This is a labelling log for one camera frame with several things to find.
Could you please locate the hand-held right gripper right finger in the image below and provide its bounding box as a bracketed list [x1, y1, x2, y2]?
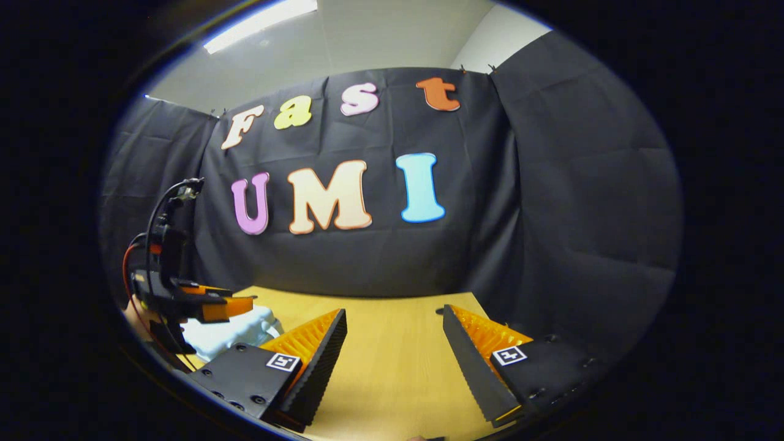
[442, 304, 607, 428]

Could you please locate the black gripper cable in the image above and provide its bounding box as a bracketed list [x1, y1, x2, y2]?
[143, 179, 197, 288]

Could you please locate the small white suitcase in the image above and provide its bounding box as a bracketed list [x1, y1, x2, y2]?
[179, 304, 285, 363]

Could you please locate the black backdrop cloth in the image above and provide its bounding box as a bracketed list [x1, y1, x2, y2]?
[98, 31, 684, 368]

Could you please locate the red gripper cable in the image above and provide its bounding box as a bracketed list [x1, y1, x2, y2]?
[121, 240, 151, 325]

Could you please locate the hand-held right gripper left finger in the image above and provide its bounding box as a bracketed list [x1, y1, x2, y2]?
[187, 308, 348, 432]

